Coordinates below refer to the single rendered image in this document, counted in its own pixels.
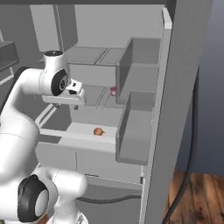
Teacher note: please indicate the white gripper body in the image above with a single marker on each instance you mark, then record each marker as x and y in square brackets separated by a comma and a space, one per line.
[62, 99]

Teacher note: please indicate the grey fridge door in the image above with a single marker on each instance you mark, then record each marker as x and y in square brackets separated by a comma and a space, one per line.
[178, 87]

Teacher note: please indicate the grey fridge shelf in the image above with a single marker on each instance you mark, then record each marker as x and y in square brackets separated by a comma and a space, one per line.
[90, 55]
[96, 96]

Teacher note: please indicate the purple jar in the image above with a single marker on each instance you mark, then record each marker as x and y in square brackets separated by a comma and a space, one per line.
[113, 90]

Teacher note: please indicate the brown onion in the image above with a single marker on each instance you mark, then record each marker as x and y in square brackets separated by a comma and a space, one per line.
[99, 131]

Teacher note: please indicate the large grey door bin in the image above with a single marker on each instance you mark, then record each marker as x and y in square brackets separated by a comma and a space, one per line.
[134, 137]

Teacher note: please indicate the grey fridge body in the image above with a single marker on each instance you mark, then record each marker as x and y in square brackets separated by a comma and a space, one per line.
[93, 26]

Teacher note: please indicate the small grey door bin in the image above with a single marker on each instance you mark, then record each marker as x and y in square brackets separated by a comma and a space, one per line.
[140, 70]

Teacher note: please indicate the dark grey shelf unit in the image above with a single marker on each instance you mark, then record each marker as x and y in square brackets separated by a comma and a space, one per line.
[7, 55]

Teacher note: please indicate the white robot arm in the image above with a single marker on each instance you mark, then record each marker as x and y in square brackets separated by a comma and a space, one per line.
[17, 137]

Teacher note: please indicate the grey fridge drawer with onion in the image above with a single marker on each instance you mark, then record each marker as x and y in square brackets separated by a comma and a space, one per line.
[102, 163]

